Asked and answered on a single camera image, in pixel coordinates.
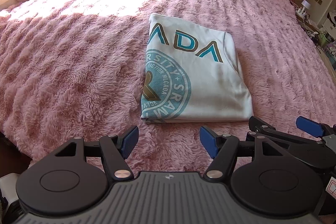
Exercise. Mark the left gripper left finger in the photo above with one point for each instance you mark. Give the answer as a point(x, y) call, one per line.
point(115, 150)

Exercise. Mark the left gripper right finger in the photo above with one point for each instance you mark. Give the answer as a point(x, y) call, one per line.
point(222, 149)

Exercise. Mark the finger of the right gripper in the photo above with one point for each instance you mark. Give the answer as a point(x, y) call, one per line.
point(315, 129)

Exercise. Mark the white printed sweatshirt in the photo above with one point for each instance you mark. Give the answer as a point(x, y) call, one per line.
point(192, 74)

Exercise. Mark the pink fluffy bed blanket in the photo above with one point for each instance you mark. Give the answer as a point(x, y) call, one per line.
point(76, 68)

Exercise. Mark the white wardrobe shelf unit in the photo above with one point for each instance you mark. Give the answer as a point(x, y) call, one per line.
point(329, 24)

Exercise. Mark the white bedside lamp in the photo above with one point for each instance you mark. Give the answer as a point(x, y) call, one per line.
point(305, 6)

